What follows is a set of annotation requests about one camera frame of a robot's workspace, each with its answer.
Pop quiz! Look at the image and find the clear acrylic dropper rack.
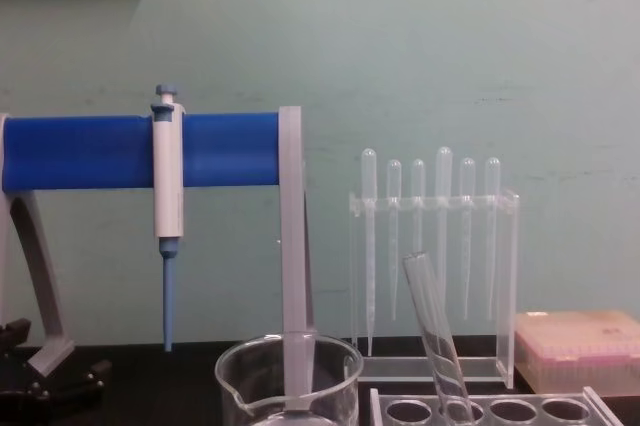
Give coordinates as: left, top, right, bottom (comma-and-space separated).
347, 188, 521, 390

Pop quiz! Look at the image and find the short clear plastic dropper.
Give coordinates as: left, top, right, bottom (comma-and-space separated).
385, 159, 403, 323
410, 158, 427, 260
484, 156, 502, 323
459, 157, 477, 322

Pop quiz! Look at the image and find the pink pipette tip box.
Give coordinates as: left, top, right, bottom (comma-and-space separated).
514, 310, 640, 396

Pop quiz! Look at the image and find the clear glass test tube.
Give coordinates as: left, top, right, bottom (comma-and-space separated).
402, 251, 474, 423

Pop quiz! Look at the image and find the blue and grey pipette stand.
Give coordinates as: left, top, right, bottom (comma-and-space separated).
0, 105, 318, 416

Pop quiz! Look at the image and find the clear glass beaker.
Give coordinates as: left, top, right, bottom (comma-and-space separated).
214, 330, 365, 426

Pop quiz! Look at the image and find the long clear plastic dropper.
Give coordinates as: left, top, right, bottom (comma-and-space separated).
434, 145, 453, 300
360, 147, 378, 357

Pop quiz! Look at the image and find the clear acrylic test tube rack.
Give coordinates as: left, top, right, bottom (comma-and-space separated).
369, 385, 627, 426

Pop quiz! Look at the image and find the white and blue micropipette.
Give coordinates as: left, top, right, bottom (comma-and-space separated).
150, 84, 188, 353

